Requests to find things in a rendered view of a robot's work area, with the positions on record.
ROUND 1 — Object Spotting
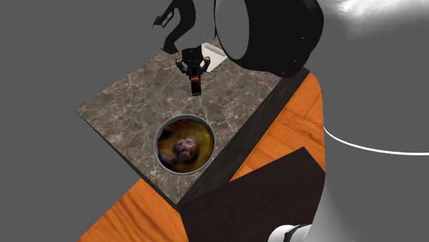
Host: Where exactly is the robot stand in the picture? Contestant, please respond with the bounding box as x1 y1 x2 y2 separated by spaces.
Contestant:
177 146 327 242

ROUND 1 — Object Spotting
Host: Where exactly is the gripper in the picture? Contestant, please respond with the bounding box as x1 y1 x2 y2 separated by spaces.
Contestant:
175 45 212 75

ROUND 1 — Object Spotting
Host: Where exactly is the grey bowl with food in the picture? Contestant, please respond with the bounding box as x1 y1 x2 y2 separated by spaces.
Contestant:
153 114 217 175

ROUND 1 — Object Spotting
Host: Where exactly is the white flat box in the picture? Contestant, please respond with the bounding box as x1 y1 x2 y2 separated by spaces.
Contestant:
200 43 229 73

